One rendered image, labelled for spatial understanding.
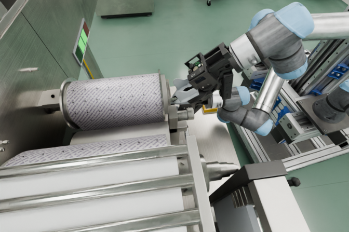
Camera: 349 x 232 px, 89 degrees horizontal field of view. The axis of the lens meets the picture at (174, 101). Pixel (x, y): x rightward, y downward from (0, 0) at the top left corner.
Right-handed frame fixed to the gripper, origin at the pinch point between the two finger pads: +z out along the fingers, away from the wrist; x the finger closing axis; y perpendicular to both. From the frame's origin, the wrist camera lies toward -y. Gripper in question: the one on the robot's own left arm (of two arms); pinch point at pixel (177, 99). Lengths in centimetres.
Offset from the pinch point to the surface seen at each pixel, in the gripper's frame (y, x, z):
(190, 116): -5.5, 4.1, -0.1
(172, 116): -0.6, 4.2, 3.5
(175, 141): -16.4, 4.1, 15.0
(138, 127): 7.2, 7.8, 9.4
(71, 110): 21.9, 3.9, 17.7
